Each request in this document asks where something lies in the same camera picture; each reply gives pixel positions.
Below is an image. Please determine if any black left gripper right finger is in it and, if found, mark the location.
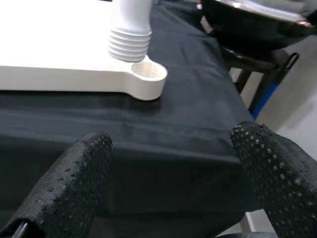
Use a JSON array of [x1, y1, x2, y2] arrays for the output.
[[230, 120, 317, 238]]

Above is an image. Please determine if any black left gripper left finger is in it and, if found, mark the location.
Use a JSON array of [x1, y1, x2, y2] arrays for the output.
[[0, 131, 113, 238]]

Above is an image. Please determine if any white plastic table leg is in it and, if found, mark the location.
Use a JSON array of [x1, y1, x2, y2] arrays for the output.
[[108, 0, 152, 62]]

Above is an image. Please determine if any black tablecloth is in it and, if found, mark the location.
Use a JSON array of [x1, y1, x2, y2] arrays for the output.
[[0, 0, 258, 238]]

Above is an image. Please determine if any black round stool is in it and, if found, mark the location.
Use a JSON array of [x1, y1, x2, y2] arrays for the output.
[[220, 46, 290, 110]]

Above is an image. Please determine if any blue black mop handle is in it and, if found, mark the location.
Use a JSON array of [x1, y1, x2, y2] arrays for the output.
[[249, 52, 300, 120]]

